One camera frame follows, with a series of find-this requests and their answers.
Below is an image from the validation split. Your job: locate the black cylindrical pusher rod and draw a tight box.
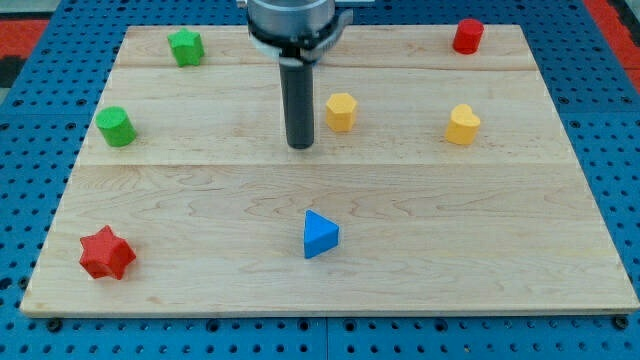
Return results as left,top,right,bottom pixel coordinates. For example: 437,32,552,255
279,48,314,149

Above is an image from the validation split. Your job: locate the yellow hexagon block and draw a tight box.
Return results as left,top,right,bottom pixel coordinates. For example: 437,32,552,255
326,93,358,132

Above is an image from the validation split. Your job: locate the yellow heart block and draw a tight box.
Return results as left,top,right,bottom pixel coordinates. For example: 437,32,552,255
445,104,481,145

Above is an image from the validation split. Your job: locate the green star block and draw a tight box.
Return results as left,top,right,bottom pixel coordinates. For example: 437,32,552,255
167,28,204,67

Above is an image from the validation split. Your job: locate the blue triangle block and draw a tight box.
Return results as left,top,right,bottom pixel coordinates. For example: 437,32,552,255
303,210,340,259

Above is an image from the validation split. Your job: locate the wooden board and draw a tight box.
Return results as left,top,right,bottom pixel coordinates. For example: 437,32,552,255
21,25,639,318

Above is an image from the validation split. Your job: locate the red cylinder block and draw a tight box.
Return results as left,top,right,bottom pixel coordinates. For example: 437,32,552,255
452,18,484,55

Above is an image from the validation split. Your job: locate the green cylinder block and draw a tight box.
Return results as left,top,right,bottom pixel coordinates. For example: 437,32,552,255
95,106,137,147

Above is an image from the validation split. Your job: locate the red star block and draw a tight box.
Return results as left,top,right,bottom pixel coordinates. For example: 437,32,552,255
79,225,136,280

